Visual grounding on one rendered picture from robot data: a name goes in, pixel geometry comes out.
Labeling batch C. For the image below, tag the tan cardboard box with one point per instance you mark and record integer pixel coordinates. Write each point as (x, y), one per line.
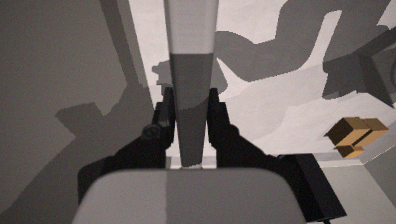
(377, 130)
(349, 151)
(347, 131)

